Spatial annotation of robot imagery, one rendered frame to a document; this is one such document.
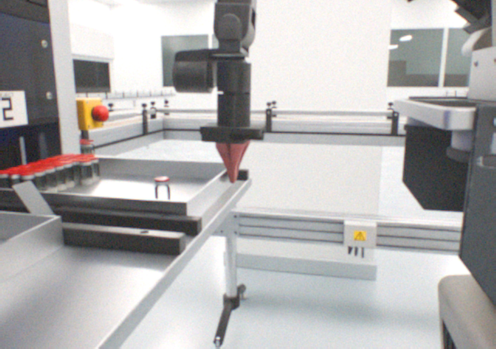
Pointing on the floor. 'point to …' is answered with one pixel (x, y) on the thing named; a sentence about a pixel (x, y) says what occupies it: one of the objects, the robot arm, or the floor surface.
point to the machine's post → (58, 148)
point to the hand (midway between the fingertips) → (232, 177)
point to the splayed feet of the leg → (228, 314)
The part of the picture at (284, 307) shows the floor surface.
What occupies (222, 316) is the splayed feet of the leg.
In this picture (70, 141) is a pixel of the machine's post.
